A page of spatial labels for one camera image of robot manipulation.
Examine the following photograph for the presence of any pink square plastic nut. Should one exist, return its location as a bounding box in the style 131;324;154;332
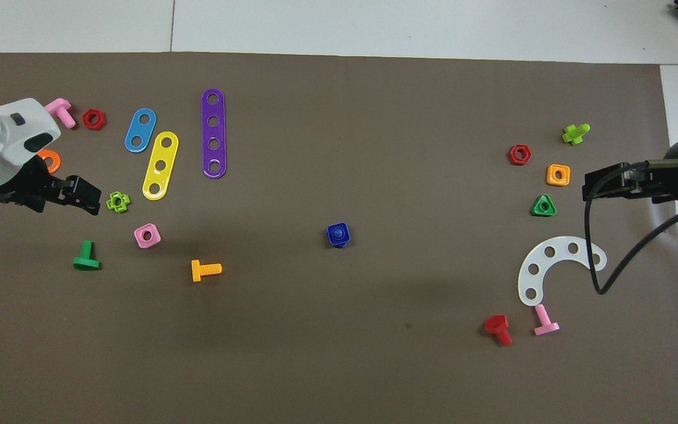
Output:
134;223;162;249

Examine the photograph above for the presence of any blue two-hole plate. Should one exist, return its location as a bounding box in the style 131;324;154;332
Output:
124;108;158;154

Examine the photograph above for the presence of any green triangular plastic nut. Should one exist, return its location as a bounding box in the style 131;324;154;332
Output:
531;194;558;217

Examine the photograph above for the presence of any red plastic screw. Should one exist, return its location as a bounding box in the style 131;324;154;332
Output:
484;315;513;347

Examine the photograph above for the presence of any orange square plastic nut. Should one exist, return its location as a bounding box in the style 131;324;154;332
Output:
546;164;571;187

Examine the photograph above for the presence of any yellow three-hole plate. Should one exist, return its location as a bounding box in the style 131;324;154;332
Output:
142;131;180;201

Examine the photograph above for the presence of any pink plastic screw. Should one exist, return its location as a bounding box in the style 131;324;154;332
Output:
45;98;77;129
533;304;560;336

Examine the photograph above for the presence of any orange heart-shaped plate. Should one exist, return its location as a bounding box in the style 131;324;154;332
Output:
38;150;62;174

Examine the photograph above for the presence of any lime green plastic screw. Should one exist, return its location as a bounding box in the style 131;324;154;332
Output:
561;123;591;146

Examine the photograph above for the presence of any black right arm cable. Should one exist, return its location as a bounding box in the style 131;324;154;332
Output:
583;160;678;295

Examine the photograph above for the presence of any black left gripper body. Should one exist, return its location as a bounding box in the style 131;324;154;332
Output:
0;154;72;204

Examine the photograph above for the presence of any blue square plastic nut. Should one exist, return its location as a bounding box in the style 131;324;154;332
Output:
326;222;351;247

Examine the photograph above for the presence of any white curved perforated plate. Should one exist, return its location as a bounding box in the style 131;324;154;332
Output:
517;236;607;307

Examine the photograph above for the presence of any orange plastic screw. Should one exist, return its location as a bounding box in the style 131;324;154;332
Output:
191;259;223;283

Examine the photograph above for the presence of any brown table mat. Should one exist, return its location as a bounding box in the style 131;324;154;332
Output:
0;52;678;424

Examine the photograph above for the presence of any purple four-hole plate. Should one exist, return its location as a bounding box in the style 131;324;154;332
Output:
201;88;228;179

